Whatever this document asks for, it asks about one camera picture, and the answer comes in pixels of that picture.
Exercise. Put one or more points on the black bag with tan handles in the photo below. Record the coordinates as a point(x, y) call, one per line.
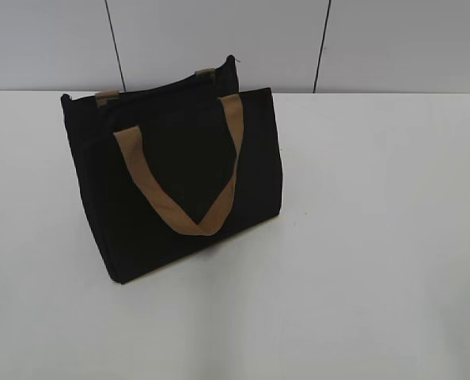
point(166, 172)

